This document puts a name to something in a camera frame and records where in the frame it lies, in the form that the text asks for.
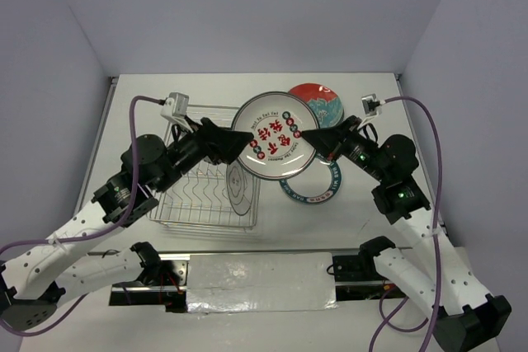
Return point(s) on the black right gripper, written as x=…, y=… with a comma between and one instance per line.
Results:
x=331, y=140

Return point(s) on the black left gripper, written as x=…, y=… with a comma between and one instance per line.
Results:
x=226, y=143

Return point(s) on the white plate teal rim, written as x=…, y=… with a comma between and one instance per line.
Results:
x=317, y=184

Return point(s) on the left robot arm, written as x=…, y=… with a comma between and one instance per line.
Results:
x=57, y=270

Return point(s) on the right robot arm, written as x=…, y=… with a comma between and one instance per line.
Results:
x=462, y=311

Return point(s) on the white plate grey line pattern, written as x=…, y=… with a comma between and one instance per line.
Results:
x=239, y=188

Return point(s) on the silver foil covered panel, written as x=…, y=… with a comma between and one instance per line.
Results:
x=262, y=282

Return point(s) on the wire dish rack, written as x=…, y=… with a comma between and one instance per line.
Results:
x=199, y=202

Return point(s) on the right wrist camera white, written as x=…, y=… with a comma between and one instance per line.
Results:
x=372, y=108

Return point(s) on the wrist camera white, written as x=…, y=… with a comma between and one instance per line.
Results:
x=175, y=107
x=372, y=108

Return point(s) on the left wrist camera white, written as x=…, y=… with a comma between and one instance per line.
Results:
x=175, y=107

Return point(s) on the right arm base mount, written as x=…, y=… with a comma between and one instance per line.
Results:
x=354, y=274

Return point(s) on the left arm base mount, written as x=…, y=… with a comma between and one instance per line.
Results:
x=161, y=282

